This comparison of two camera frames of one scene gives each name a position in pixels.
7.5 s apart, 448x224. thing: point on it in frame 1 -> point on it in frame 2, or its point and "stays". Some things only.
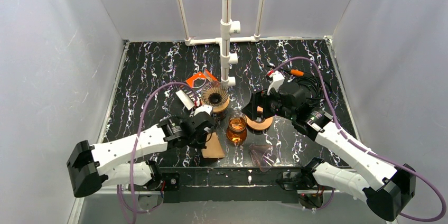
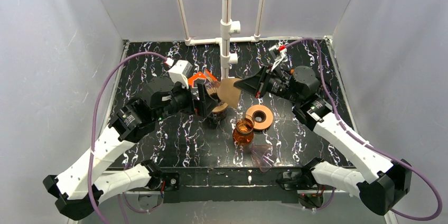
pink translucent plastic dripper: x=264 y=156 stays
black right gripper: x=258 y=102 -> x=263 y=83
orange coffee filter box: x=201 y=78 stays
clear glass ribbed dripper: x=214 y=93 stays
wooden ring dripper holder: x=214 y=109 stays
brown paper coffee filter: x=213 y=149 -> x=228 y=92
